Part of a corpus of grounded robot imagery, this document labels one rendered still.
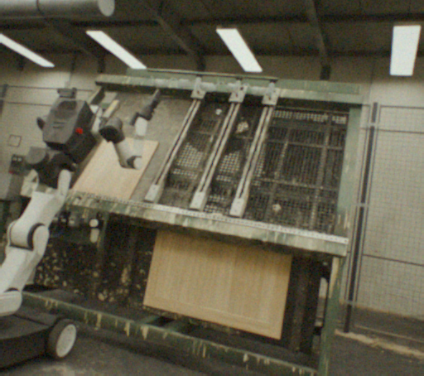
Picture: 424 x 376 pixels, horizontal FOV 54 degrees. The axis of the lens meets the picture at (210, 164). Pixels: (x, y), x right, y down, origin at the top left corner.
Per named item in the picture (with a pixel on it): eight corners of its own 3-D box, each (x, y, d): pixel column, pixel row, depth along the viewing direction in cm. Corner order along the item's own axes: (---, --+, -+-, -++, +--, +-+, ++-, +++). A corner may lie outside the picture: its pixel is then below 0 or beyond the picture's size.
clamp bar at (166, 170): (144, 205, 271) (134, 181, 254) (199, 92, 345) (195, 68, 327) (157, 208, 269) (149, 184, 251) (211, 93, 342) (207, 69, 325)
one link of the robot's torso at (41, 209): (27, 245, 215) (62, 165, 233) (0, 239, 220) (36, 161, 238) (44, 253, 228) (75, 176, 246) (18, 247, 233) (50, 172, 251)
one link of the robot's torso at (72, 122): (73, 143, 226) (99, 94, 243) (21, 136, 235) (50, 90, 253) (95, 172, 250) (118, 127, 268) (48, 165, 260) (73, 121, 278)
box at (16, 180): (-10, 198, 268) (-3, 171, 271) (4, 200, 280) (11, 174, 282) (5, 201, 265) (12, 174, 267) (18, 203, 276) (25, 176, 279)
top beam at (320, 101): (97, 89, 367) (93, 80, 359) (102, 83, 373) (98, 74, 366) (361, 114, 302) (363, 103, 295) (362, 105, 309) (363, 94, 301)
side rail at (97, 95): (31, 190, 303) (23, 180, 295) (99, 95, 371) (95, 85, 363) (37, 191, 301) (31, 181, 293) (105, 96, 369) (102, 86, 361)
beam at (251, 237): (21, 203, 295) (13, 194, 287) (30, 190, 303) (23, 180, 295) (344, 266, 231) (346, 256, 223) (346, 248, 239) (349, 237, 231)
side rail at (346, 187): (331, 245, 241) (333, 234, 233) (348, 119, 309) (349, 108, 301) (345, 248, 239) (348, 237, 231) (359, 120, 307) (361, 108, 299)
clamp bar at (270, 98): (227, 219, 255) (223, 195, 237) (267, 98, 328) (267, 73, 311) (243, 223, 252) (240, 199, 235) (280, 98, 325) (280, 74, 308)
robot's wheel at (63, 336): (49, 362, 211) (62, 320, 217) (40, 359, 212) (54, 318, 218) (70, 359, 229) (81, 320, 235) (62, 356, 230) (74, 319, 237)
